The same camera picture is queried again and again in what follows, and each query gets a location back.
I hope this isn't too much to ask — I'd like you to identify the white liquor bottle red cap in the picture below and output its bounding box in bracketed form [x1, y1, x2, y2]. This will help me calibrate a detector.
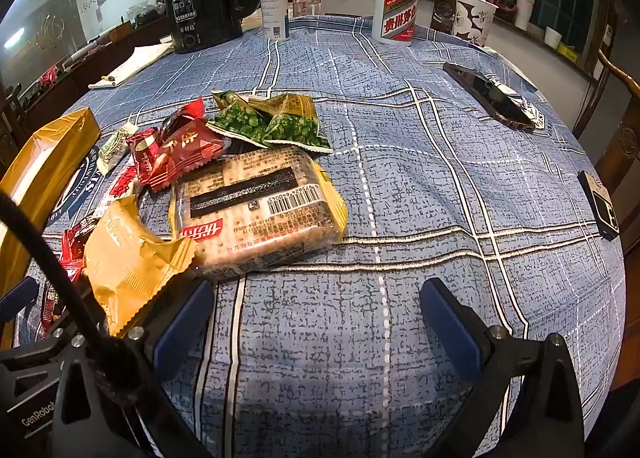
[374, 0, 422, 48]

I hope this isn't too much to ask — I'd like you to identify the large red candy packet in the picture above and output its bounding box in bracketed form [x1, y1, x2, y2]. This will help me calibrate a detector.
[152, 97, 232, 191]

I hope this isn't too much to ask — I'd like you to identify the small black case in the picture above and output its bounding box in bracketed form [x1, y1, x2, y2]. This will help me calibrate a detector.
[576, 169, 621, 241]

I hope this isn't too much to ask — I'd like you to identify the white tumbler with straw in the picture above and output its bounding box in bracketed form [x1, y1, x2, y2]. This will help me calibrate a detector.
[509, 0, 536, 32]

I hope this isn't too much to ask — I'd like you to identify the white foam box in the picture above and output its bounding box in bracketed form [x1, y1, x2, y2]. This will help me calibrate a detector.
[0, 107, 101, 299]

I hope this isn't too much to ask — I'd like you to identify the clear cracker package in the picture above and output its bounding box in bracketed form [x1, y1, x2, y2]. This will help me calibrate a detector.
[169, 145, 348, 281]

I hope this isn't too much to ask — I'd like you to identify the carved wooden chair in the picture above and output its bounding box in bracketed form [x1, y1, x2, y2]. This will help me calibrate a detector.
[430, 0, 473, 34]

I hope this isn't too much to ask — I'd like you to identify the floral paper cup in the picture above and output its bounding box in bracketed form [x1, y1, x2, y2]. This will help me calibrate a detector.
[452, 0, 499, 48]

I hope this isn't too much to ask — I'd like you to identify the gold pastry packet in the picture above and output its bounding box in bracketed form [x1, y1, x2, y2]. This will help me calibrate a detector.
[82, 194, 197, 338]

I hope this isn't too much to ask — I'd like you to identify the black remote control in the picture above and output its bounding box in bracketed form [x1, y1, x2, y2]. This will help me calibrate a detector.
[442, 62, 536, 131]

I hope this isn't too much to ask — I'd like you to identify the red white snack packet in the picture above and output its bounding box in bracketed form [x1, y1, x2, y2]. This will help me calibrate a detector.
[92, 165, 146, 219]

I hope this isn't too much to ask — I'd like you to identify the small red candy packet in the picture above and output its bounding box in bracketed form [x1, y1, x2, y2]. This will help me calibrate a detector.
[126, 128, 173, 186]

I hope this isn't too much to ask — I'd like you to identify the white green candy packet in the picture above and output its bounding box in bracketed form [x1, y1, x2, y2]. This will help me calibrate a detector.
[96, 122, 138, 176]

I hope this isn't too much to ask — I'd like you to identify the black cable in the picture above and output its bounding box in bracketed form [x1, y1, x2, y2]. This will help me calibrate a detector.
[0, 191, 146, 404]

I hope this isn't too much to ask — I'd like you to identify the green pea snack packet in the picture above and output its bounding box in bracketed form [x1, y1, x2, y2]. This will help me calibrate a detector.
[206, 89, 273, 148]
[260, 92, 335, 155]

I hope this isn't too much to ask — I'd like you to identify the dark wooden sideboard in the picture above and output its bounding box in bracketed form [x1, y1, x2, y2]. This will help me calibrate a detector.
[0, 13, 171, 139]

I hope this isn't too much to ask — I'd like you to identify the small red snack packet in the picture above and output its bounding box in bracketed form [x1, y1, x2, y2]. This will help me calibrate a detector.
[39, 283, 66, 334]
[60, 218, 101, 284]

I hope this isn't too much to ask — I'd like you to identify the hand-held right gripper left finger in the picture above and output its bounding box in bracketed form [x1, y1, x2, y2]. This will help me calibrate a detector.
[50, 279, 217, 458]

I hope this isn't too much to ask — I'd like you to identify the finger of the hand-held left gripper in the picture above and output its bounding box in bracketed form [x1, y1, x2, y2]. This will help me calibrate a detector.
[0, 277, 41, 311]

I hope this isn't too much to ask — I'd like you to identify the white notebook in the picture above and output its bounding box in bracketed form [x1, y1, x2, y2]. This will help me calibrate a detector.
[88, 42, 173, 90]

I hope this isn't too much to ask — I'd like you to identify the wooden armchair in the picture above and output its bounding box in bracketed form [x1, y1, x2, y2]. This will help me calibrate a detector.
[572, 48, 640, 199]

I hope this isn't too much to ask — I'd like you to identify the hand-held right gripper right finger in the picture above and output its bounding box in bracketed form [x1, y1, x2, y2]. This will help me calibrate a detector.
[419, 277, 586, 458]

